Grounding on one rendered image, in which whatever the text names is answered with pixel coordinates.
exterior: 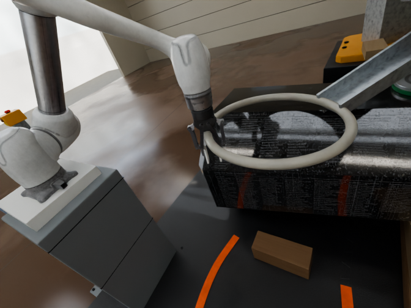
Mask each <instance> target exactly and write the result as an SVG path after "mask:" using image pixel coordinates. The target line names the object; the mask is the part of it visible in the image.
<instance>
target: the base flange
mask: <svg viewBox="0 0 411 308"><path fill-rule="evenodd" d="M361 38H362V34H357V35H350V36H348V37H345V38H344V40H343V41H342V44H341V46H340V48H339V51H338V53H337V55H336V61H335V62H338V63H348V62H359V61H365V60H364V57H363V53H362V51H361V48H362V43H363V42H362V41H361Z"/></svg>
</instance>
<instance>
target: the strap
mask: <svg viewBox="0 0 411 308"><path fill-rule="evenodd" d="M238 239H239V237H237V236H235V235H233V236H232V238H231V239H230V240H229V242H228V243H227V245H226V246H225V247H224V249H223V250H222V252H221V253H220V254H219V256H218V258H217V259H216V260H215V263H214V264H213V266H212V268H211V270H210V272H209V274H208V276H207V278H206V280H205V282H204V285H203V287H202V290H201V292H200V295H199V298H198V301H197V303H196V307H195V308H204V304H205V302H206V299H207V295H208V293H209V290H210V288H211V285H212V282H213V280H214V278H215V276H216V274H217V272H218V270H219V268H220V266H221V264H222V263H223V261H224V260H225V258H226V256H227V255H228V254H229V252H230V251H231V249H232V248H233V247H234V245H235V244H236V242H237V241H238ZM341 301H342V308H354V304H353V298H352V287H348V286H345V285H341Z"/></svg>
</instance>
